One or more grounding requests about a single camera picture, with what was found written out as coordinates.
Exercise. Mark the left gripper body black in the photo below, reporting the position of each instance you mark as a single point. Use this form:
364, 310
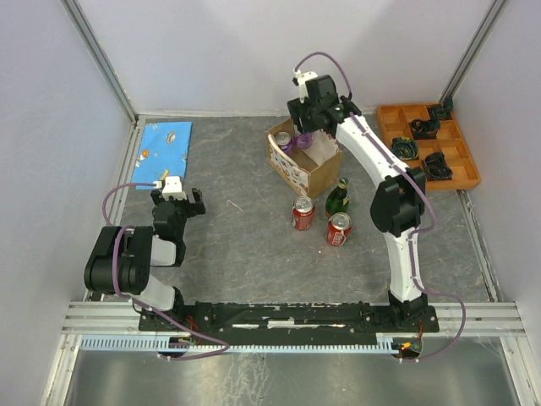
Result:
184, 209

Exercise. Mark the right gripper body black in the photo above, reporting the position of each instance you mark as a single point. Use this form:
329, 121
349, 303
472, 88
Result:
313, 108

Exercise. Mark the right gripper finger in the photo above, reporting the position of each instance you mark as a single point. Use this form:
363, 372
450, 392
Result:
318, 123
294, 109

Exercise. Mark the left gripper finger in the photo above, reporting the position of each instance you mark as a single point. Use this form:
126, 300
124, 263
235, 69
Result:
198, 206
156, 196

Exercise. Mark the purple soda can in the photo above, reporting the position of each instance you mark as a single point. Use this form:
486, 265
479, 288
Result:
303, 141
284, 142

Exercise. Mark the green glass bottle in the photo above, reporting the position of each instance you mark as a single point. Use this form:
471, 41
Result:
337, 200

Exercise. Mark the red cola can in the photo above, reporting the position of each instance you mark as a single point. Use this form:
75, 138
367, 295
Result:
302, 213
339, 226

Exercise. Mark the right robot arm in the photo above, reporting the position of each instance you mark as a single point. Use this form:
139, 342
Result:
399, 200

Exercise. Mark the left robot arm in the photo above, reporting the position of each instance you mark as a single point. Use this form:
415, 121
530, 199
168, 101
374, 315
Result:
122, 263

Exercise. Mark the blue patterned cloth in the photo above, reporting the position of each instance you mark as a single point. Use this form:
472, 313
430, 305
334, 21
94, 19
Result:
163, 152

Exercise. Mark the rolled green blue sock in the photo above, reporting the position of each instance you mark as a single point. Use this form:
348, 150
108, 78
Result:
405, 148

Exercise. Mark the rolled dark sock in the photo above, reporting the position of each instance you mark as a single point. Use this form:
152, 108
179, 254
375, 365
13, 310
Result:
424, 129

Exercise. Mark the rolled sock in corner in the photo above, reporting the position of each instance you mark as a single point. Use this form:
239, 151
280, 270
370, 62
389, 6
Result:
442, 111

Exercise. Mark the orange divided tray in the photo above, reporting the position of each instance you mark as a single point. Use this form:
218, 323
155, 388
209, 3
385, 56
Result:
394, 121

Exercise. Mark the rolled black sock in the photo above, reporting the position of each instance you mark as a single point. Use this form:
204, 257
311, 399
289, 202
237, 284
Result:
436, 168

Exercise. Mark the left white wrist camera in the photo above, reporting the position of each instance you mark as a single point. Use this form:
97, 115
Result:
171, 187

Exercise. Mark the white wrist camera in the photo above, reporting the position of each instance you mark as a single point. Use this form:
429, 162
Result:
171, 187
300, 80

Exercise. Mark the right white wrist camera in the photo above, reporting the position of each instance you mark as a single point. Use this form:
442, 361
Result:
300, 80

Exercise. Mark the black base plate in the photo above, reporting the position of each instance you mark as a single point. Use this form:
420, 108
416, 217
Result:
301, 324

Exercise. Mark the blue slotted cable duct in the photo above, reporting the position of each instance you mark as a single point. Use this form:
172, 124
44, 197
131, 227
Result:
165, 345

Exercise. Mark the aluminium frame rail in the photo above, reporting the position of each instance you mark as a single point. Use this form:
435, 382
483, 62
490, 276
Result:
483, 319

